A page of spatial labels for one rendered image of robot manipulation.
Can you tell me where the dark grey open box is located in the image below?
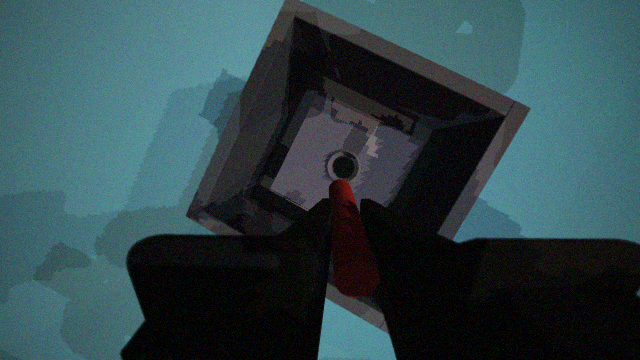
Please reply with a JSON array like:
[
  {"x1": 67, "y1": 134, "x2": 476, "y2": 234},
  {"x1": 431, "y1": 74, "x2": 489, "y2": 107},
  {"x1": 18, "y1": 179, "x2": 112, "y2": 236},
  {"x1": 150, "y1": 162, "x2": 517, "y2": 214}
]
[{"x1": 186, "y1": 0, "x2": 531, "y2": 240}]

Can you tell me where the grey square plate with hole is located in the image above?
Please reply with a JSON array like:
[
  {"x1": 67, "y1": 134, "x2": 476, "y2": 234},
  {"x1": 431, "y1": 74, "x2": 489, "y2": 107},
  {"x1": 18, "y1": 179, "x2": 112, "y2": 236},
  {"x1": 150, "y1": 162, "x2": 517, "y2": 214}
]
[{"x1": 270, "y1": 90, "x2": 424, "y2": 213}]

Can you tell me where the red peg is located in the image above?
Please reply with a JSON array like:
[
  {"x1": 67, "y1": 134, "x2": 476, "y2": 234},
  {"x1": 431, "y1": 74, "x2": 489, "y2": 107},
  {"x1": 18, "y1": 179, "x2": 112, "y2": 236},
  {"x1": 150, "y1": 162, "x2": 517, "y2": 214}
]
[{"x1": 329, "y1": 179, "x2": 380, "y2": 297}]

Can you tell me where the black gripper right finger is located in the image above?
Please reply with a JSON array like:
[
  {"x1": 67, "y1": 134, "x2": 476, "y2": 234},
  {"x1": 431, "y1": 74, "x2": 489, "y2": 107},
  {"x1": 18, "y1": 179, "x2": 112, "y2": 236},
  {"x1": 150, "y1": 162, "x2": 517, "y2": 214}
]
[{"x1": 360, "y1": 199, "x2": 640, "y2": 360}]

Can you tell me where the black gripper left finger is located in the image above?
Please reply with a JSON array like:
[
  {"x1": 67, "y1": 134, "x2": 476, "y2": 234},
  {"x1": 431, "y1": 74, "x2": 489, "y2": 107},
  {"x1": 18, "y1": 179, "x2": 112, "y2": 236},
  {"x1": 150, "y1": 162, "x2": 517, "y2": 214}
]
[{"x1": 126, "y1": 198, "x2": 333, "y2": 360}]

